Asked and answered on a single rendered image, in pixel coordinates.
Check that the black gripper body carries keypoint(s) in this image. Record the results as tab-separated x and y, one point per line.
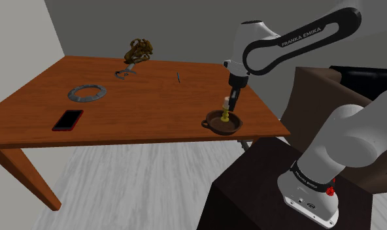
237	82

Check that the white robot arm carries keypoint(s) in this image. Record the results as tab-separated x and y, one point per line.
346	140

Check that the yellow candlestick with white candle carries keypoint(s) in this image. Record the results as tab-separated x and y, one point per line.
225	113

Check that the blue pen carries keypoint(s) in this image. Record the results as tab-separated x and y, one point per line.
178	77

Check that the brown armchair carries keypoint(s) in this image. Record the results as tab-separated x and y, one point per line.
311	95

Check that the brown wooden table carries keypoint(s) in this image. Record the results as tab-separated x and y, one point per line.
149	105

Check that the brown tangled figure grey base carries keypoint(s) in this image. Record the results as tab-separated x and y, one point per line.
138	50

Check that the dark robot stand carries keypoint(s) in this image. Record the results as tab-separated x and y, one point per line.
254	191

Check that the black phone with red case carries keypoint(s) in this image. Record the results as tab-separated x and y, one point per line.
68	119

